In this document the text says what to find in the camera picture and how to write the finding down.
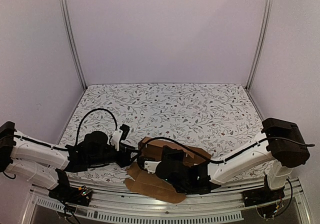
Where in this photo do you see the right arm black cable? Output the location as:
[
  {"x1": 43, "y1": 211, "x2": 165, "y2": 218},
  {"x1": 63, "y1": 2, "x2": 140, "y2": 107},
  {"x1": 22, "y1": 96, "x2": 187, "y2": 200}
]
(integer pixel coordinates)
[{"x1": 138, "y1": 136, "x2": 316, "y2": 165}]

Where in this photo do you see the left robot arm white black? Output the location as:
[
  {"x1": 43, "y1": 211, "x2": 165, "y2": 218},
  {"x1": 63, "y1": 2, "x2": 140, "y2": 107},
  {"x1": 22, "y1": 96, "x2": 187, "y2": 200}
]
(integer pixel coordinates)
[{"x1": 0, "y1": 121, "x2": 138, "y2": 201}]

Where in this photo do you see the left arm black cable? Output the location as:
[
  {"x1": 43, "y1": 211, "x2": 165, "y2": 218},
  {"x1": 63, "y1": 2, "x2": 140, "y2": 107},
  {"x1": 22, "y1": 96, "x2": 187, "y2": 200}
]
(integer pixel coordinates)
[{"x1": 12, "y1": 108, "x2": 118, "y2": 151}]

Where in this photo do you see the floral patterned table mat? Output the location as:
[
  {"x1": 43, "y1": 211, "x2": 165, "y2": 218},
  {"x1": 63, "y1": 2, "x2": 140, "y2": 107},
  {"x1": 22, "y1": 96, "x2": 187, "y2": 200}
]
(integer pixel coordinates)
[{"x1": 49, "y1": 83, "x2": 284, "y2": 186}]

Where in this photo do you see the aluminium frame post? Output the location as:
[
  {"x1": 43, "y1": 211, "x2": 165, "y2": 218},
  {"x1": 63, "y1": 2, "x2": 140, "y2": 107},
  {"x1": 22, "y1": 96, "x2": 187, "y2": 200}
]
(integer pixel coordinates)
[
  {"x1": 59, "y1": 0, "x2": 88, "y2": 91},
  {"x1": 245, "y1": 0, "x2": 273, "y2": 92}
]

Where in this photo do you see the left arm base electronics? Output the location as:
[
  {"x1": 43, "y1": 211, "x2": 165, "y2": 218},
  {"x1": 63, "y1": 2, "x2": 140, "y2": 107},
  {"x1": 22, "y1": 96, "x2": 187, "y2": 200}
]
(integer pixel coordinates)
[{"x1": 48, "y1": 168, "x2": 93, "y2": 207}]

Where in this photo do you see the brown cardboard box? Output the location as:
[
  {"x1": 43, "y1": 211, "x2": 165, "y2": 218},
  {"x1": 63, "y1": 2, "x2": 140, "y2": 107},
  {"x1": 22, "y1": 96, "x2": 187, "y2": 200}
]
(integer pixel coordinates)
[{"x1": 124, "y1": 137, "x2": 211, "y2": 204}]

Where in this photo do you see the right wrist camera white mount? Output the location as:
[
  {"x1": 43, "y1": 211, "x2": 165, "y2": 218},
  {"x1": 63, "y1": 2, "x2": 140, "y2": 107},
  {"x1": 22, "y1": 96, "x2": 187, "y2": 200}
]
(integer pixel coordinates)
[{"x1": 137, "y1": 159, "x2": 161, "y2": 174}]

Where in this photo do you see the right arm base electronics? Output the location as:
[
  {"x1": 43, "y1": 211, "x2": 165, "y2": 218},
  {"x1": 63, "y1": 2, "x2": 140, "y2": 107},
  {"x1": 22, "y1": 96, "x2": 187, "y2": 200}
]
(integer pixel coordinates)
[{"x1": 241, "y1": 178, "x2": 285, "y2": 219}]

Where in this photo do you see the left aluminium frame post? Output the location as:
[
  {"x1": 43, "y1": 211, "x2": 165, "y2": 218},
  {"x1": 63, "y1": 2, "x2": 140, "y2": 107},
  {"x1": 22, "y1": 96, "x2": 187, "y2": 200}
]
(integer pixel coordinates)
[{"x1": 59, "y1": 0, "x2": 88, "y2": 91}]

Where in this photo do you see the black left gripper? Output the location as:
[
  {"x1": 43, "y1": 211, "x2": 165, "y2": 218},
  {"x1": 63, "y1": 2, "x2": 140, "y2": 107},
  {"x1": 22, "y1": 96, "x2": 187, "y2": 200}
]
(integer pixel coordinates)
[{"x1": 87, "y1": 143, "x2": 142, "y2": 169}]

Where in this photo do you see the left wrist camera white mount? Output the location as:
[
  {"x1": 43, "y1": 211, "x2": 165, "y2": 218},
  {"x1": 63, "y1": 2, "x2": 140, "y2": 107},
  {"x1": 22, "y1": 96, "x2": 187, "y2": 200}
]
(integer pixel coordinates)
[{"x1": 109, "y1": 124, "x2": 130, "y2": 152}]

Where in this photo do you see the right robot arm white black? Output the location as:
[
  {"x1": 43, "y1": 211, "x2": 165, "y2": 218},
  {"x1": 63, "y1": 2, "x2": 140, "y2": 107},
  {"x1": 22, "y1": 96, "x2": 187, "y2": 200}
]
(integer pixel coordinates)
[{"x1": 155, "y1": 117, "x2": 311, "y2": 195}]

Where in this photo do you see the aluminium front rail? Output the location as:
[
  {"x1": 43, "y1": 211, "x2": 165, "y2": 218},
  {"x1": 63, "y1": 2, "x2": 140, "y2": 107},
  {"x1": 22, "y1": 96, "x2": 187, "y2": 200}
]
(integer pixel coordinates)
[{"x1": 21, "y1": 178, "x2": 313, "y2": 224}]

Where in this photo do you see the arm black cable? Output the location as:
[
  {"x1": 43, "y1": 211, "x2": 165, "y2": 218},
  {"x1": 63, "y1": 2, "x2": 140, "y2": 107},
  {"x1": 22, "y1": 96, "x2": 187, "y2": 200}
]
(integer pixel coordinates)
[
  {"x1": 138, "y1": 136, "x2": 316, "y2": 165},
  {"x1": 12, "y1": 108, "x2": 118, "y2": 151}
]

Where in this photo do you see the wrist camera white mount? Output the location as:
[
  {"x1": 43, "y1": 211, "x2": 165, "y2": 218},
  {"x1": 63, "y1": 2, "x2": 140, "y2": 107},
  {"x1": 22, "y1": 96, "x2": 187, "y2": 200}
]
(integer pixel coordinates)
[
  {"x1": 109, "y1": 124, "x2": 130, "y2": 152},
  {"x1": 137, "y1": 159, "x2": 161, "y2": 174}
]

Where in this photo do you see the right aluminium frame post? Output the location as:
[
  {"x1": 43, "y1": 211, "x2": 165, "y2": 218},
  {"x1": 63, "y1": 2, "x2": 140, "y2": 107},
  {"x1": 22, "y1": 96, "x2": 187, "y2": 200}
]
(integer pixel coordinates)
[{"x1": 245, "y1": 0, "x2": 273, "y2": 92}]

